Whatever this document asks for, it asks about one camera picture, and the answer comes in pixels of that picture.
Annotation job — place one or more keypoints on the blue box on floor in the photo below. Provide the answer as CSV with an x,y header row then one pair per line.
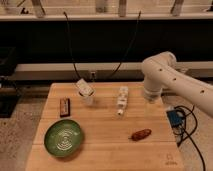
x,y
174,119

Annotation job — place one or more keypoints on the dark brown rectangular block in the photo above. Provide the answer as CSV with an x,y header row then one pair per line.
x,y
64,107

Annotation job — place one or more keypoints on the brown sausage toy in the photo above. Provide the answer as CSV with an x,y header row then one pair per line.
x,y
139,135

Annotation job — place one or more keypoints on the black cart at left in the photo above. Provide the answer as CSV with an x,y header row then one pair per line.
x,y
8,64

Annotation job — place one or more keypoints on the wall power outlet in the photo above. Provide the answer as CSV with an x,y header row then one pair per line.
x,y
93,75

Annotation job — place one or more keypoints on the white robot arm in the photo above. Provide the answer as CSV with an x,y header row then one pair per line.
x,y
159,71

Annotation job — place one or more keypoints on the clear plastic cup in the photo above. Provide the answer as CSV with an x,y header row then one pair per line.
x,y
87,99

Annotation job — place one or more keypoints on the green ceramic bowl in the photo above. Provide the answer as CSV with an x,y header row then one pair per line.
x,y
63,138

